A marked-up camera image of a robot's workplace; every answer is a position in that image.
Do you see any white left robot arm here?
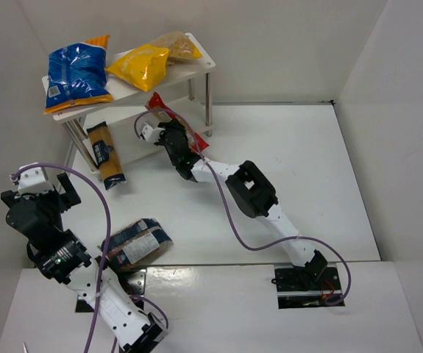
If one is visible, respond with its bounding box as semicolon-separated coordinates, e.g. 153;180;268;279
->
1;163;168;352

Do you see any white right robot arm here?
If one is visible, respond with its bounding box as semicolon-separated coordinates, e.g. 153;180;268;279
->
154;120;327;289

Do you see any white two-tier metal shelf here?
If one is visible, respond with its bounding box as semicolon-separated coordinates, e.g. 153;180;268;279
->
51;32;216;177

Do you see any dark blue pasta bag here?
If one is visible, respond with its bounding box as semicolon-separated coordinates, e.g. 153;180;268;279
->
98;218;173;274

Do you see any clear bag of pasta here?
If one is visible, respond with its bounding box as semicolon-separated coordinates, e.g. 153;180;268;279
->
150;31;203;65

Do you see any blue label spaghetti pack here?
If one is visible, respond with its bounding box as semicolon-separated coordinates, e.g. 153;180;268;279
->
87;121;126;191

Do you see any yellow snack bag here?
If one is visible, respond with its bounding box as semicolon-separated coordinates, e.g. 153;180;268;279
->
106;44;169;92

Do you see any blue orange snack bag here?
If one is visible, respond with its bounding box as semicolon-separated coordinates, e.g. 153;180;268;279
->
45;35;113;114

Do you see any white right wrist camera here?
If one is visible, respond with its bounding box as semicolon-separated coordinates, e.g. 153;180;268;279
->
140;123;163;143

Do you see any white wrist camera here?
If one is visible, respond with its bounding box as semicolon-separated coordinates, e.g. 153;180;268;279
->
140;123;163;143
13;163;54;195

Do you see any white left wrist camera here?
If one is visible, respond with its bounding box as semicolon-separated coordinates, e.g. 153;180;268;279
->
13;163;54;195

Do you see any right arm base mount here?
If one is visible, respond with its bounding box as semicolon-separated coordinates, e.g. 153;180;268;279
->
271;265;342;310

